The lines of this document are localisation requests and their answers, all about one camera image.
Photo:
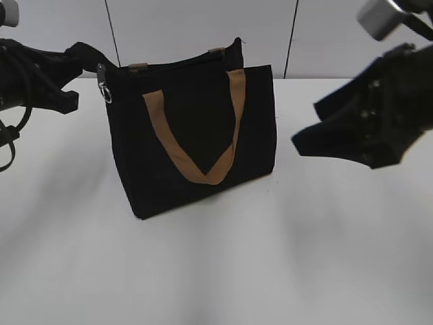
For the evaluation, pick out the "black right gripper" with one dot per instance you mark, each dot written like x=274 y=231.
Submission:
x=395 y=111

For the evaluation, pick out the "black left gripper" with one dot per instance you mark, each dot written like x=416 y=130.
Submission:
x=20 y=86

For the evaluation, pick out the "silver metal zipper pull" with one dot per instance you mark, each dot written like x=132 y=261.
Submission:
x=102 y=83

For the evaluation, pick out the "black tote bag tan handles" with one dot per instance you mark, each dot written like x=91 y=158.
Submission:
x=185 y=131

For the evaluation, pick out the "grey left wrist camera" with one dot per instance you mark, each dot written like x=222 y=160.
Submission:
x=9 y=13

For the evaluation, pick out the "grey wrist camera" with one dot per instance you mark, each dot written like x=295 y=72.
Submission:
x=9 y=13
x=379 y=18

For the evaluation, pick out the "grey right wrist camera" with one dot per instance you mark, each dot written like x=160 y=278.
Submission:
x=379 y=18

